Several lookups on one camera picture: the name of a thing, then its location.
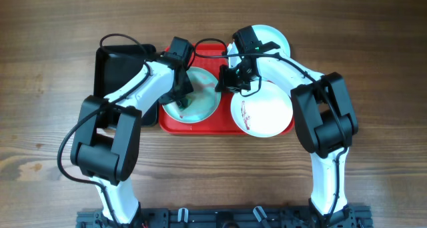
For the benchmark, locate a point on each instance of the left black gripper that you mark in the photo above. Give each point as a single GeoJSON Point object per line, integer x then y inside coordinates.
{"type": "Point", "coordinates": [189, 88]}

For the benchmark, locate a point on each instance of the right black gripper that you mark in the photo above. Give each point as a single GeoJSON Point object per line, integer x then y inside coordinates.
{"type": "Point", "coordinates": [227, 84]}

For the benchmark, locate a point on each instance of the green yellow sponge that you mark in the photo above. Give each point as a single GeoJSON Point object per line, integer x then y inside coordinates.
{"type": "Point", "coordinates": [183, 103]}

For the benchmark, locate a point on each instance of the pale green plate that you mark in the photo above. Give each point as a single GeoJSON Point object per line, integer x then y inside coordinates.
{"type": "Point", "coordinates": [203, 101]}

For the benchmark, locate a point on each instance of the white plate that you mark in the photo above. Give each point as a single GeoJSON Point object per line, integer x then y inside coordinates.
{"type": "Point", "coordinates": [264, 111]}
{"type": "Point", "coordinates": [262, 38]}

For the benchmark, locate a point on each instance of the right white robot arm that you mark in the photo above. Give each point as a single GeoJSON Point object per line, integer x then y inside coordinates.
{"type": "Point", "coordinates": [325, 121]}

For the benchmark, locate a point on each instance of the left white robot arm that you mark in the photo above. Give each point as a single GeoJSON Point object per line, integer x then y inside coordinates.
{"type": "Point", "coordinates": [106, 137]}

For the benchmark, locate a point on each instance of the red plastic tray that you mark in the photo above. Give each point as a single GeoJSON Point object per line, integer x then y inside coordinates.
{"type": "Point", "coordinates": [220, 122]}

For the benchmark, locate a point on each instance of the black plastic tray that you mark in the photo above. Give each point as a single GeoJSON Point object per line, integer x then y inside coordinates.
{"type": "Point", "coordinates": [115, 65]}

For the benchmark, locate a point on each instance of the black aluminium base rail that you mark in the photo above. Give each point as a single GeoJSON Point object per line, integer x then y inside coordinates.
{"type": "Point", "coordinates": [286, 217]}

